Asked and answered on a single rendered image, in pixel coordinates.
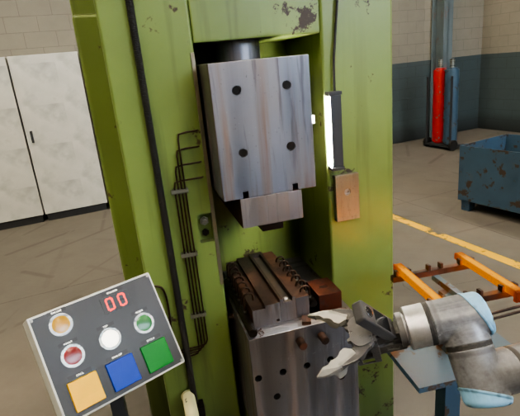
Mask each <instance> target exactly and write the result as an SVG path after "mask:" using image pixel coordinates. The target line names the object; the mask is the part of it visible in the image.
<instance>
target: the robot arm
mask: <svg viewBox="0 0 520 416"><path fill-rule="evenodd" d="M400 312H401V313H400ZM400 312H396V313H394V317H395V321H392V320H391V319H390V318H388V317H387V316H385V315H384V314H382V313H381V312H379V311H378V310H376V309H374V308H372V307H371V306H369V305H368V304H366V303H365V302H363V301H362V300H359V301H357V302H355V303H353V304H352V310H347V309H338V310H323V311H319V312H315V313H312V314H308V318H311V319H315V320H317V319H321V320H323V321H324V322H326V323H327V324H328V325H329V326H330V327H332V328H334V329H337V328H338V327H344V328H345V330H346V332H348V333H349V336H350V338H349V339H348V340H347V342H348V344H352V349H351V348H343V349H342V350H341V351H340V352H339V354H338V356H337V357H336V358H335V359H333V360H331V361H330V363H329V364H328V365H327V366H323V367H322V368H321V369H320V371H319V373H318V375H317V378H318V379H320V378H325V377H329V376H332V375H335V376H336V377H337V378H339V379H341V378H343V377H344V376H345V375H346V374H347V368H348V366H349V365H352V364H355V363H358V366H363V365H367V364H372V363H375V362H382V358H381V354H383V353H388V352H394V351H399V350H403V349H407V348H408V347H407V346H409V344H410V345H411V348H412V349H413V350H416V349H420V348H424V347H431V346H436V345H440V344H444V345H445V348H446V350H447V355H448V357H449V360H450V363H451V368H452V370H453V373H454V376H455V378H456V383H457V386H458V388H457V389H458V390H459V391H460V394H461V398H462V400H463V402H464V404H465V405H466V406H468V407H471V408H477V409H486V408H498V407H504V406H508V405H510V404H512V403H513V397H512V395H515V394H519V393H520V343H515V344H511V345H507V346H503V347H497V348H494V344H493V341H492V338H491V336H490V335H493V334H494V333H495V332H496V326H495V322H494V320H493V315H492V314H491V312H490V310H489V307H488V306H487V304H486V302H485V300H484V299H483V298H482V297H481V295H479V294H478V293H476V292H473V291H471V292H466V293H457V294H456V295H450V296H447V297H443V298H439V299H436V300H429V301H424V302H422V303H417V304H413V305H407V306H403V307H401V308H400ZM372 358H375V361H372V362H365V363H363V361H364V360H368V359H372Z"/></svg>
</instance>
